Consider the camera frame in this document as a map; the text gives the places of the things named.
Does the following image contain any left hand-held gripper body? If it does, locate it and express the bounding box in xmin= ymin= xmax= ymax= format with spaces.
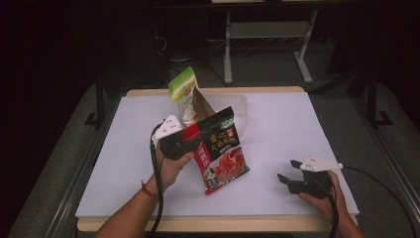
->
xmin=151 ymin=114 xmax=203 ymax=162

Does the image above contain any white metal stand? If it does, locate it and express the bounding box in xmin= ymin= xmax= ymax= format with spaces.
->
xmin=223 ymin=9 xmax=320 ymax=85

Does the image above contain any person's right hand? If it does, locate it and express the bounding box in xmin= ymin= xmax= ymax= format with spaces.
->
xmin=297 ymin=170 xmax=349 ymax=223

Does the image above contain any brown gold seasoning packet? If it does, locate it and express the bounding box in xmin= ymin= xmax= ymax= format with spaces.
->
xmin=192 ymin=86 xmax=217 ymax=125

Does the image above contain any black floor cable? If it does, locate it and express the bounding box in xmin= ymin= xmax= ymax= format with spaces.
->
xmin=167 ymin=61 xmax=230 ymax=88

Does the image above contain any green white starch packet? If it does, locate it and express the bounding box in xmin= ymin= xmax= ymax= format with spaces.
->
xmin=167 ymin=65 xmax=200 ymax=129

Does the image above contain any black metal stand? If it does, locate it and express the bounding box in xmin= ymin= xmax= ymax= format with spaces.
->
xmin=366 ymin=67 xmax=394 ymax=129
xmin=83 ymin=73 xmax=107 ymax=129

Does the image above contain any red wrist bracelet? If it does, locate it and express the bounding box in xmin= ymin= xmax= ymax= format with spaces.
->
xmin=141 ymin=179 xmax=159 ymax=201

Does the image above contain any person's left hand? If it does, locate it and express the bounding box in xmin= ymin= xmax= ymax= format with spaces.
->
xmin=153 ymin=145 xmax=196 ymax=193

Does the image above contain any red black seasoning packet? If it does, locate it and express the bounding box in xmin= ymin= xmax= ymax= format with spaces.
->
xmin=182 ymin=106 xmax=251 ymax=196

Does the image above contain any left hand-held gripper black cable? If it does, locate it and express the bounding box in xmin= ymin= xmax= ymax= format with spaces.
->
xmin=145 ymin=122 xmax=166 ymax=238

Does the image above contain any white table cover sheet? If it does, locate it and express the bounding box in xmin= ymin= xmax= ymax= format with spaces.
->
xmin=75 ymin=91 xmax=361 ymax=218

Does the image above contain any hand-held gripper black cable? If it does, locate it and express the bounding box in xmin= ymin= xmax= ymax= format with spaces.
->
xmin=145 ymin=122 xmax=166 ymax=238
xmin=325 ymin=165 xmax=419 ymax=238

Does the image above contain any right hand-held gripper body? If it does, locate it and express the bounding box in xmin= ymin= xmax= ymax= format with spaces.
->
xmin=286 ymin=154 xmax=344 ymax=200

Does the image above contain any right hand-held gripper black cable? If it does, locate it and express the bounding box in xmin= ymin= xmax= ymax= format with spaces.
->
xmin=325 ymin=165 xmax=419 ymax=238

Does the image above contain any aluminium frame rail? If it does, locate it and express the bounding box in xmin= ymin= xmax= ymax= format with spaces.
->
xmin=44 ymin=98 xmax=121 ymax=238
xmin=351 ymin=97 xmax=420 ymax=216

